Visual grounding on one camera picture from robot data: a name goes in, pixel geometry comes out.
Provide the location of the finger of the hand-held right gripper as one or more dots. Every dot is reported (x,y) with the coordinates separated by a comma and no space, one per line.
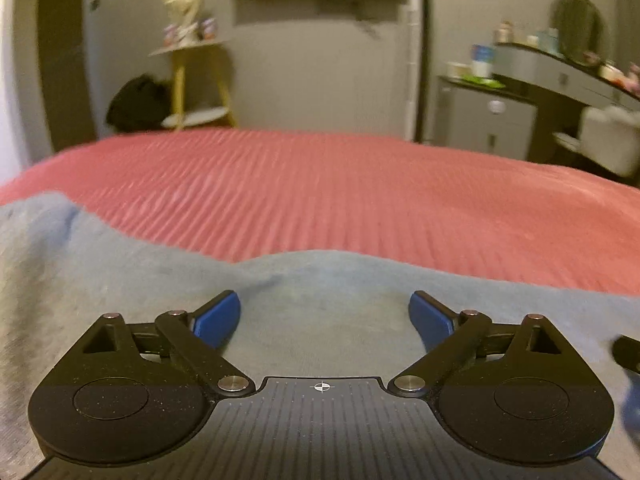
(628,352)

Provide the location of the red ribbed blanket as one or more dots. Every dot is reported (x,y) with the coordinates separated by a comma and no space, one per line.
(325,195)

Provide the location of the dark door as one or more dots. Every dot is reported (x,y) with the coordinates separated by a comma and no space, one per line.
(65,50)

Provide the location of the grey vanity desk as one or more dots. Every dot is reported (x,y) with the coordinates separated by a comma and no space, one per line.
(545,70)

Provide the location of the tall white standing unit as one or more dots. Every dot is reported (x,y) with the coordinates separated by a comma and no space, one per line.
(414,60)

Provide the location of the green cloth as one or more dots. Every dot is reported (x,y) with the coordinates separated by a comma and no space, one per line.
(480,81)

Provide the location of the grey pants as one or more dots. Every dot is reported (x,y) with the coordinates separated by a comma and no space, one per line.
(310,300)

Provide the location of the black bag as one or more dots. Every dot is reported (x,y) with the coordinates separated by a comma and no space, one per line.
(137,105)

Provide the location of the oval mirror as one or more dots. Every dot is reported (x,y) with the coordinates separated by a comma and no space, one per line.
(577,27)

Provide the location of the pink toiletries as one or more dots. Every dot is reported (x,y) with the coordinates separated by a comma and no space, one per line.
(622,75)

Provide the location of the white chair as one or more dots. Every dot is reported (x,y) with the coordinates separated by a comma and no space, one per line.
(607,135)

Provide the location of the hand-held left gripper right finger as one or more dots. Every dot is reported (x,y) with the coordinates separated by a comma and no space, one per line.
(430,317)

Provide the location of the pale flower bouquet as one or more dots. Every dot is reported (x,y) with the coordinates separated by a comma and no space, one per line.
(184,7)

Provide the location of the white and blue container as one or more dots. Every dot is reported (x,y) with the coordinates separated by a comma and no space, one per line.
(482,60)

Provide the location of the yellow side table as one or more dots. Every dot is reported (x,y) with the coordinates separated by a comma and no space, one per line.
(180,85)

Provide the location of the grey bedside cabinet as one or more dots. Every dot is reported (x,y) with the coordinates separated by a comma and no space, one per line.
(480,120)

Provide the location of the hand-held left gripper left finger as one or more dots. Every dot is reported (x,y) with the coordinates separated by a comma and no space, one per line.
(220,317)

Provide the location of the white cup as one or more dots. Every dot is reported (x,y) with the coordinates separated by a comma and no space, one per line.
(456,70)

